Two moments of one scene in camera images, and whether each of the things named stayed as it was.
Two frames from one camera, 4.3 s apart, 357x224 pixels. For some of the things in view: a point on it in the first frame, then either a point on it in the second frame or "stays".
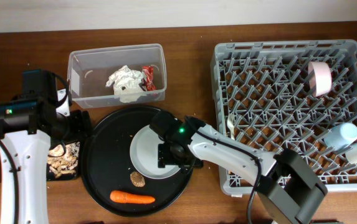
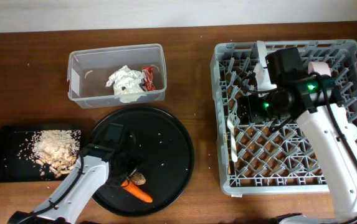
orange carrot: (123, 197) to (136, 191)
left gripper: (82, 125) to (134, 162)
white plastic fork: (230, 122) stays
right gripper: (163, 160) to (251, 101)
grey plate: (144, 155) to (260, 71)
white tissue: (112, 78) stays
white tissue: (126, 84) stays
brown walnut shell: (137, 179) stays
